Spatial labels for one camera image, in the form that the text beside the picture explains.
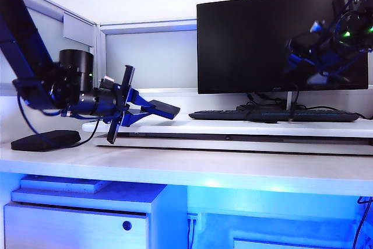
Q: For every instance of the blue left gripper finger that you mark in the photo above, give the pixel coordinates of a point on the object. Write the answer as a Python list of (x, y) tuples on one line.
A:
[(137, 115), (141, 99)]

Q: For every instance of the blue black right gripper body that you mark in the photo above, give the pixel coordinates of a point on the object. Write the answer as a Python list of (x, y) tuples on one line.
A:
[(323, 53)]

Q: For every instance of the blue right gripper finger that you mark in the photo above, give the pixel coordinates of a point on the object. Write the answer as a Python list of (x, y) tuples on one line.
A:
[(294, 62), (319, 79)]

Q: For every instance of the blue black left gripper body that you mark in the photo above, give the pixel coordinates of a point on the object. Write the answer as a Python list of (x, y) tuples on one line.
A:
[(118, 106)]

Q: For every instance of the black portable hard drive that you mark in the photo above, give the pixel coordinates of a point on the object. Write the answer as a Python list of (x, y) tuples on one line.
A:
[(164, 110)]

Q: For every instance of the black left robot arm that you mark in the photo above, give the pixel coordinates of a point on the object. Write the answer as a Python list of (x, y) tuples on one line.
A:
[(23, 39)]

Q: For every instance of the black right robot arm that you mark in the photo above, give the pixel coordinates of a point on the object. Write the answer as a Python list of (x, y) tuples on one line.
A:
[(349, 1)]

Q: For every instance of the silver monitor stand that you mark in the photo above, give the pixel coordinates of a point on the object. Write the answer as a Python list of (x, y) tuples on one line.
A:
[(288, 101)]

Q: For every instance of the frosted rear partition panel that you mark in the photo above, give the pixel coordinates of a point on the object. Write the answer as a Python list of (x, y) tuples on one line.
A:
[(157, 56)]

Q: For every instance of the black computer monitor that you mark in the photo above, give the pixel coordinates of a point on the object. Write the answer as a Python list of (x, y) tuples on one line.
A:
[(242, 50)]

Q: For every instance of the black keyboard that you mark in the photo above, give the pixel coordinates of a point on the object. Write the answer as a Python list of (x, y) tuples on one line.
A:
[(221, 115)]

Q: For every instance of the black soft pouch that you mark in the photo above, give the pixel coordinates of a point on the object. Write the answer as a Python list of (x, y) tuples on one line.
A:
[(43, 142)]

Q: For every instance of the white desk riser top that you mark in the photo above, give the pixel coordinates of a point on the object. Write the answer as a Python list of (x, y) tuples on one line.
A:
[(233, 129)]

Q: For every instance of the flat white board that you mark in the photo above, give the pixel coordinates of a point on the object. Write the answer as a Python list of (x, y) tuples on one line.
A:
[(58, 184)]

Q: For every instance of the frosted side partition panel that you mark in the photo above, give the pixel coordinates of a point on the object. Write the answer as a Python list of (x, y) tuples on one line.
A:
[(70, 7)]

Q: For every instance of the white drawer cabinet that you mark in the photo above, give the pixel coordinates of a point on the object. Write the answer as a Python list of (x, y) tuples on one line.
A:
[(73, 225)]

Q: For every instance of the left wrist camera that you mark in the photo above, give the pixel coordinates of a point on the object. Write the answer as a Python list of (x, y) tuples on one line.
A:
[(107, 82)]

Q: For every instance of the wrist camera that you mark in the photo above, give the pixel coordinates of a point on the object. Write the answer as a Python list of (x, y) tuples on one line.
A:
[(107, 82), (318, 26)]

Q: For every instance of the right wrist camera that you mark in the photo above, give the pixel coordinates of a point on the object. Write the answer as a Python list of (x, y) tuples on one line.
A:
[(318, 26)]

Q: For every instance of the grey partition bracket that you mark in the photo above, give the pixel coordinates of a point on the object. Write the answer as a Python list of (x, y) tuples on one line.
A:
[(77, 30)]

